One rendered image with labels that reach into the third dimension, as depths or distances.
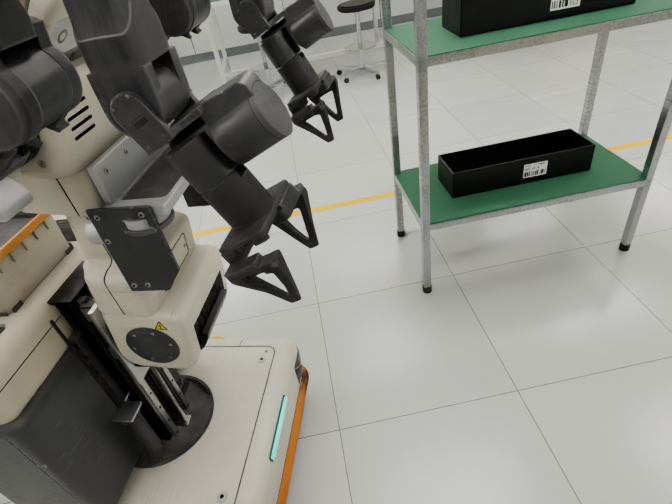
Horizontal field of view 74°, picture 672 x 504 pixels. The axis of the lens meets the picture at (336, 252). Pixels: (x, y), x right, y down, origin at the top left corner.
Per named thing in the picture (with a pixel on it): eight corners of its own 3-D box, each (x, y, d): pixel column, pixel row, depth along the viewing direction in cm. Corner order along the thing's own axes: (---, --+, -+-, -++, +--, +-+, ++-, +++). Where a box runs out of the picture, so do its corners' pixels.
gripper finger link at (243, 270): (328, 262, 53) (279, 205, 49) (316, 307, 48) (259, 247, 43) (286, 279, 56) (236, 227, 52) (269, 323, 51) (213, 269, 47)
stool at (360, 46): (328, 77, 439) (317, 7, 401) (371, 63, 456) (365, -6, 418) (356, 88, 403) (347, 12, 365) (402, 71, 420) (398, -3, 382)
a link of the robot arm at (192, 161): (172, 134, 48) (149, 158, 44) (216, 100, 45) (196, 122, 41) (216, 182, 51) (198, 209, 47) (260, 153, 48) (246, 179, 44)
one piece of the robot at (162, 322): (61, 405, 88) (-156, 98, 49) (145, 277, 117) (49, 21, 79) (189, 418, 86) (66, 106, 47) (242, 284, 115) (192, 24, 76)
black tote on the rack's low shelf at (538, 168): (452, 198, 177) (452, 173, 170) (438, 178, 191) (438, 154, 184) (589, 170, 179) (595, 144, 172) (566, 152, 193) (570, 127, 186)
